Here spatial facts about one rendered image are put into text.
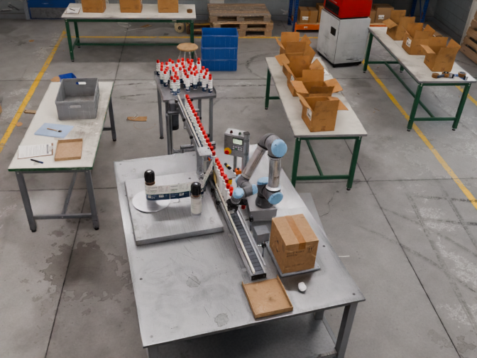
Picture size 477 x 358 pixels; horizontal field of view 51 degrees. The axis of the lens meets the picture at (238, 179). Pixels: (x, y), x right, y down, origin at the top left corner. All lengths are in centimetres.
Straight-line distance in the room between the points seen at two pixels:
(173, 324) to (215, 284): 43
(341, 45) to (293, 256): 608
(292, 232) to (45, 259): 257
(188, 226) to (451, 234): 299
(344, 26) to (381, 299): 542
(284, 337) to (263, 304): 69
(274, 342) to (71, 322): 170
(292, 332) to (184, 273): 102
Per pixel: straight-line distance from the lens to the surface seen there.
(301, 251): 351
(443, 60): 749
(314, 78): 603
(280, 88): 636
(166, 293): 349
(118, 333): 438
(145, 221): 397
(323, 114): 537
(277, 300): 345
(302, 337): 407
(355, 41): 923
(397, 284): 497
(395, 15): 874
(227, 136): 389
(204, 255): 373
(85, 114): 560
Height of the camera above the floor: 340
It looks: 35 degrees down
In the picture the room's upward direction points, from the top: 3 degrees clockwise
